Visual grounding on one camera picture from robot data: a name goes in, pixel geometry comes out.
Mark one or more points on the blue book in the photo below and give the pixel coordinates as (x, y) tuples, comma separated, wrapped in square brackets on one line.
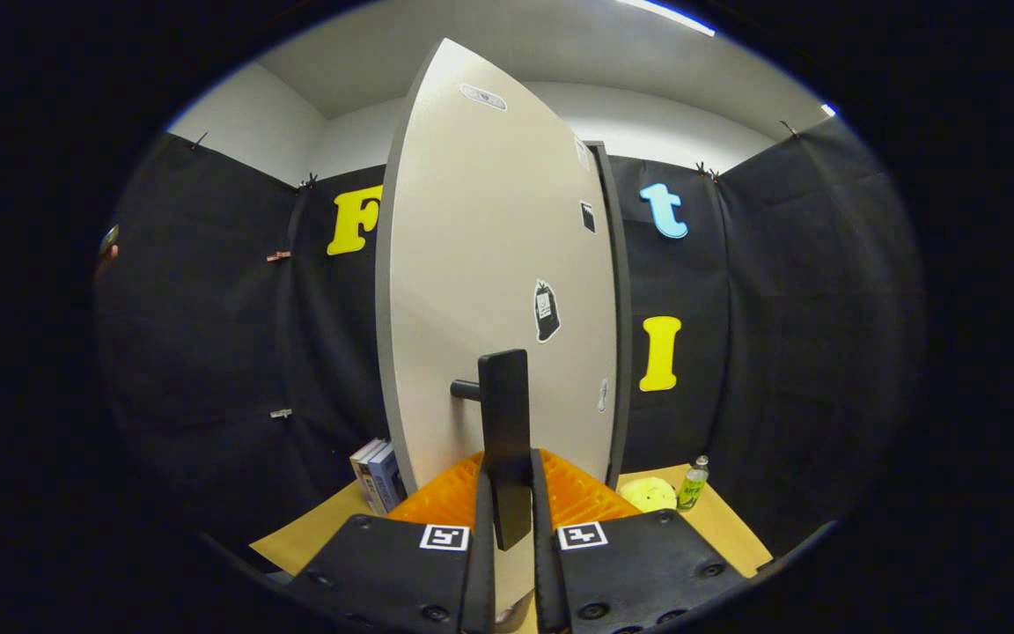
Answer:
[(388, 480)]

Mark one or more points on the green drink bottle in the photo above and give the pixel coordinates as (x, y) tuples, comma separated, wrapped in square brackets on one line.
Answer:
[(693, 489)]

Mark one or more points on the black backdrop cloth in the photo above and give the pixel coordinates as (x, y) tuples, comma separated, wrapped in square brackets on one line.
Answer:
[(208, 352)]

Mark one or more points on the long ceiling light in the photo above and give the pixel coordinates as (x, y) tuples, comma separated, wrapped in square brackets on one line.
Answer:
[(670, 16)]

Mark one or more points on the yellow plush toy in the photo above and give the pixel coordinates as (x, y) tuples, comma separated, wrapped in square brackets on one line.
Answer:
[(648, 495)]

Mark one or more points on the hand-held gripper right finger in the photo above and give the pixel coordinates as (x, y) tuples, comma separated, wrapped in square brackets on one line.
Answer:
[(547, 572)]

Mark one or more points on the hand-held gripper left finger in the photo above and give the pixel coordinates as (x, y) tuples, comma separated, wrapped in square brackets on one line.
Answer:
[(479, 572)]

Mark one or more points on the beige shoe cabinet door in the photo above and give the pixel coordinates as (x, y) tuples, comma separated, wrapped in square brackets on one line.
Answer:
[(472, 264)]

